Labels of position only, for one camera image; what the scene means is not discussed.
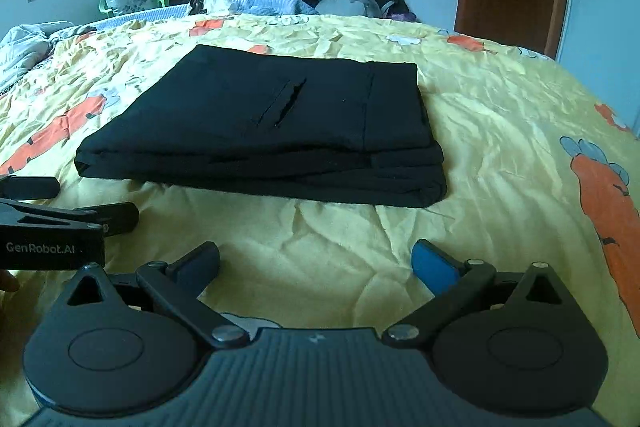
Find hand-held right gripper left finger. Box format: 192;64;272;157
52;241;249;351

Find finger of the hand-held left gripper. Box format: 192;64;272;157
0;176;61;200
0;200;140;238

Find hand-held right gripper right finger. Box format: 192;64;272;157
382;239;572;351

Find black pants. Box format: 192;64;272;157
74;44;449;209

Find grey crumpled quilt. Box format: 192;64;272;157
0;20;99;84

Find yellow carrot print blanket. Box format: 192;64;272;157
0;9;640;358

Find light blue bed sheet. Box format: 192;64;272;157
90;4;194;32

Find green plastic chair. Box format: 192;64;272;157
97;0;171;18

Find black and white patterned cloth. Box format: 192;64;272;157
189;0;224;16

